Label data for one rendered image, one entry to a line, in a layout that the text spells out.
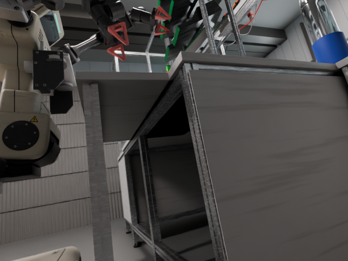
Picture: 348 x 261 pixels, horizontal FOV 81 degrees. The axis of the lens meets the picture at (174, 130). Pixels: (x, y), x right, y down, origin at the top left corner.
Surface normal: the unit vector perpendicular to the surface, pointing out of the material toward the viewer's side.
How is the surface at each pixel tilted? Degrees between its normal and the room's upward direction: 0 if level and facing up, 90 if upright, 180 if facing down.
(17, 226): 90
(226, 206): 90
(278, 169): 90
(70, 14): 90
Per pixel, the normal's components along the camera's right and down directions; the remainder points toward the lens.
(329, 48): -0.76, -0.02
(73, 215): 0.32, -0.27
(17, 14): 0.04, 0.96
